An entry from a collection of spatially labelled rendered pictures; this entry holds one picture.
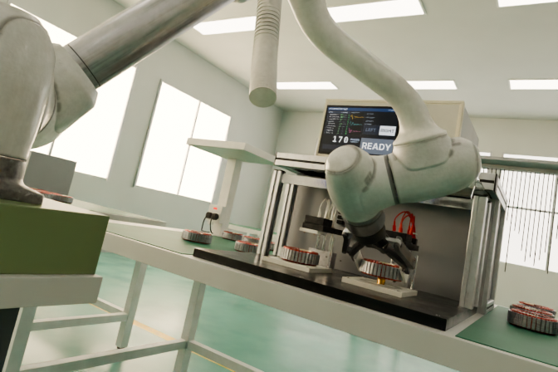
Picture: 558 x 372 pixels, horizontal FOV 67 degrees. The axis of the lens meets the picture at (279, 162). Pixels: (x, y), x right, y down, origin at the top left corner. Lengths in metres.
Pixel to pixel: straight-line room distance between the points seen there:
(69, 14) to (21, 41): 5.27
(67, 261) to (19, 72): 0.27
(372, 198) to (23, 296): 0.58
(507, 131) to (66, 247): 7.48
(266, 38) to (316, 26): 1.85
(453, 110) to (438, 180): 0.51
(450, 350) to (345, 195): 0.32
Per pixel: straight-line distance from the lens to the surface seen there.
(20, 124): 0.70
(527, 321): 1.23
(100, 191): 6.18
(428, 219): 1.37
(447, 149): 0.82
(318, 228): 1.26
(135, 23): 0.92
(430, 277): 1.36
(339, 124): 1.39
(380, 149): 1.32
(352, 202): 0.83
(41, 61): 0.72
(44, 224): 0.65
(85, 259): 0.70
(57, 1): 5.92
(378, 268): 1.08
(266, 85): 2.42
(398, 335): 0.86
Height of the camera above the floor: 0.88
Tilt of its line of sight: 8 degrees up
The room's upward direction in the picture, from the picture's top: 12 degrees clockwise
